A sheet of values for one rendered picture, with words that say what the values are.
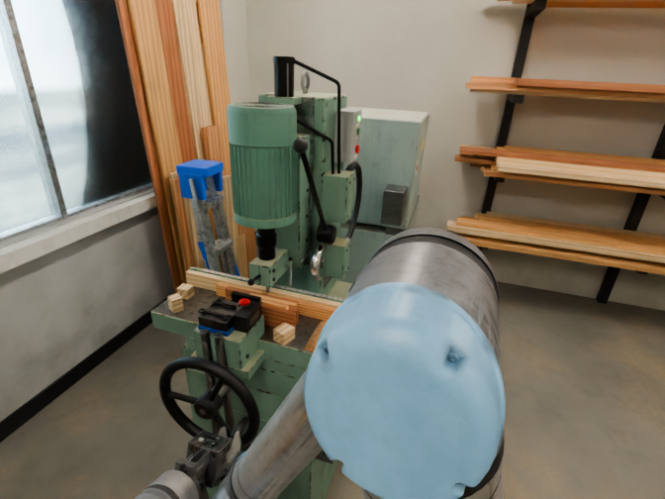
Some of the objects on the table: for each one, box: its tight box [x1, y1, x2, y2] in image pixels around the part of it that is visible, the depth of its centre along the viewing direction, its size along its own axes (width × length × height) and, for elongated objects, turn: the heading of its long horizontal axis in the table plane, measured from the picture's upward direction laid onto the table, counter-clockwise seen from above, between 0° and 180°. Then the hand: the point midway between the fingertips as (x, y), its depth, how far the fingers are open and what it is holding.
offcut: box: [273, 322, 295, 346], centre depth 108 cm, size 5×4×4 cm
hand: (235, 443), depth 90 cm, fingers closed
